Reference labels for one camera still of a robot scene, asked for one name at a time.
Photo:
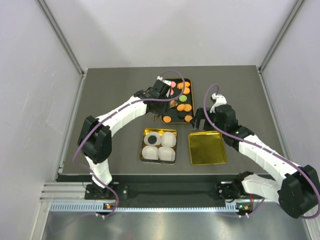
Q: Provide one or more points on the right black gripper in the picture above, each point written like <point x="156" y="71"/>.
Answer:
<point x="195" y="121"/>

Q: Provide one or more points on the orange star cookie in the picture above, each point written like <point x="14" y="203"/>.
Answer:
<point x="173" y="104"/>

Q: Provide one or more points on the black round cookie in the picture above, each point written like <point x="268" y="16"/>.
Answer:
<point x="181" y="115"/>
<point x="152" y="140"/>

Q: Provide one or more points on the gold tin lid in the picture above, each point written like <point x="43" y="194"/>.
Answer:
<point x="206" y="148"/>

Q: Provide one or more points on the orange round cookie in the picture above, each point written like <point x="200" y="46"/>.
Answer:
<point x="180" y="107"/>

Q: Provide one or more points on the metal tongs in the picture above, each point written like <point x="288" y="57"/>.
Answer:
<point x="162" y="112"/>

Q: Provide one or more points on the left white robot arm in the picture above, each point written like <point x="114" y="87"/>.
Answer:
<point x="95" y="140"/>

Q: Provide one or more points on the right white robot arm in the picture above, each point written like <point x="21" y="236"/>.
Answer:
<point x="295" y="188"/>

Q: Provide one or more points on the orange cookie bottom right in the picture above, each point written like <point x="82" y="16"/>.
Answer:
<point x="188" y="118"/>

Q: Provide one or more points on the orange cookie middle right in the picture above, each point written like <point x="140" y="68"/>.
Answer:
<point x="187" y="107"/>

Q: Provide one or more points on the orange flower cookie top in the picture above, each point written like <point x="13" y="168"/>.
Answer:
<point x="180" y="86"/>

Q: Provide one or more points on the black cookie tray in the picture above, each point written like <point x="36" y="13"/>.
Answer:
<point x="173" y="112"/>

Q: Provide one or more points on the green cookie right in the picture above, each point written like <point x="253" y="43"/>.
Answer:
<point x="183" y="98"/>

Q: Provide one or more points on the orange cookie upper right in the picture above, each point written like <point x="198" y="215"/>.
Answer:
<point x="186" y="91"/>

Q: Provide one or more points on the orange cookie bottom left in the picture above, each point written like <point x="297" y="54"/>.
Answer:
<point x="167" y="119"/>

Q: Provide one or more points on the white paper cup top right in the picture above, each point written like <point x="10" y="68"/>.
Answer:
<point x="168" y="139"/>

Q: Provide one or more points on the white paper cup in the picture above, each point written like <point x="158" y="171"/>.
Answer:
<point x="153" y="133"/>
<point x="168" y="139"/>
<point x="150" y="153"/>
<point x="166" y="154"/>

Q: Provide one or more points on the white paper cup bottom right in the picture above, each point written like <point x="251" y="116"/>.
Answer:
<point x="166" y="154"/>

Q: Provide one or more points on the gold cookie tin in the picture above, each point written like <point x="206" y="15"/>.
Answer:
<point x="160" y="131"/>

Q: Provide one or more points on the white paper cup top left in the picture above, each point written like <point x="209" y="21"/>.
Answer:
<point x="153" y="133"/>

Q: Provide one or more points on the white paper cup bottom left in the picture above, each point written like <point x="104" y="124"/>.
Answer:
<point x="150" y="153"/>

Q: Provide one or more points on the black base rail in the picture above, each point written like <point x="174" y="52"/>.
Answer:
<point x="153" y="191"/>

